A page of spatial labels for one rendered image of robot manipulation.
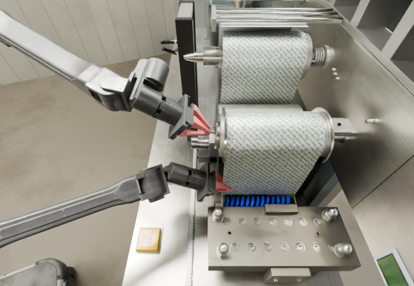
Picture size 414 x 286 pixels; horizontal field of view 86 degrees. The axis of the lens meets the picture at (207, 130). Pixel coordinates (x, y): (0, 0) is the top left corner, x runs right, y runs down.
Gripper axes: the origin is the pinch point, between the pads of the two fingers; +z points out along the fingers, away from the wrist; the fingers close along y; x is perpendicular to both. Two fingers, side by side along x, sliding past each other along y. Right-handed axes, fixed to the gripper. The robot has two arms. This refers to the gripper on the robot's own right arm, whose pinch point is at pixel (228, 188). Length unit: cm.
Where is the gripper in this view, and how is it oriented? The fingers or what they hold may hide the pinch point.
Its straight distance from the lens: 70.3
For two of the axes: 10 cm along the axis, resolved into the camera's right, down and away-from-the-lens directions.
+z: 8.7, 3.2, 3.6
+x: 4.9, -5.8, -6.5
